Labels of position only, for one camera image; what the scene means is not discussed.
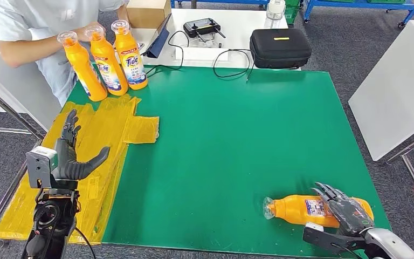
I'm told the yellow taped mat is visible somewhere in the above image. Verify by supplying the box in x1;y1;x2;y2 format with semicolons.
0;94;160;246

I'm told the black remote controller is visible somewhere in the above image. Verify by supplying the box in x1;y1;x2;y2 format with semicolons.
183;18;226;39

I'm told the black zip carry case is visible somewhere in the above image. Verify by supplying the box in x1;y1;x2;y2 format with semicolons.
249;28;313;70

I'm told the clear plastic bottle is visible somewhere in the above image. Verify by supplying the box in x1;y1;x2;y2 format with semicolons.
264;0;286;29

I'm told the orange detergent bottle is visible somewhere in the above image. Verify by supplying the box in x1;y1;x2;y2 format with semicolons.
84;25;129;97
111;19;149;90
57;31;108;102
263;194;375;228

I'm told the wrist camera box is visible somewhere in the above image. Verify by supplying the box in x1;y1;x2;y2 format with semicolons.
25;146;58;189
302;222;363;255

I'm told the cardboard box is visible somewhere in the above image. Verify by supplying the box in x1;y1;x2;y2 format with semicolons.
126;0;172;29

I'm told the person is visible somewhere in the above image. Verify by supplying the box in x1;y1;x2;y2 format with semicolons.
0;0;131;106

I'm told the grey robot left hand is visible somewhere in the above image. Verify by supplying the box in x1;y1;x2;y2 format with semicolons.
51;108;111;181

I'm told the grey metal frame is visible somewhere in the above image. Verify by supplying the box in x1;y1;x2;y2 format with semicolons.
0;59;47;238

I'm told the green plastic crate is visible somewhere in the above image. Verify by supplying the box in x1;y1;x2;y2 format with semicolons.
285;0;301;25

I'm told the person's right hand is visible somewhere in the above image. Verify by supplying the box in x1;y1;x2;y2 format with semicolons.
74;21;106;42

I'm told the white bench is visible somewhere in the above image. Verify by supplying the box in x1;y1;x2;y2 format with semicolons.
0;9;63;131

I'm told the black cable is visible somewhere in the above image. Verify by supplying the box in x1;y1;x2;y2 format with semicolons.
144;30;190;78
212;49;256;81

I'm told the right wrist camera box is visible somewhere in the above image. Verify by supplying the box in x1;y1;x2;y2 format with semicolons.
302;222;363;255

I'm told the small white table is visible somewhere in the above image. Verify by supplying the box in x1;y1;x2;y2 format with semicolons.
108;8;301;71

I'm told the tablet in blue case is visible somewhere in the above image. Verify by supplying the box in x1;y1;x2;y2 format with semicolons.
144;13;172;59

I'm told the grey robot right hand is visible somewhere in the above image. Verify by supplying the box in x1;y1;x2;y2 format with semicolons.
310;182;376;237

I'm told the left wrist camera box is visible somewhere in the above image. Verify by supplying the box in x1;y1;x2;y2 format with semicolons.
25;146;58;189

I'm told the large white table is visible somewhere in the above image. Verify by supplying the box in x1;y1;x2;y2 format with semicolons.
348;20;414;161

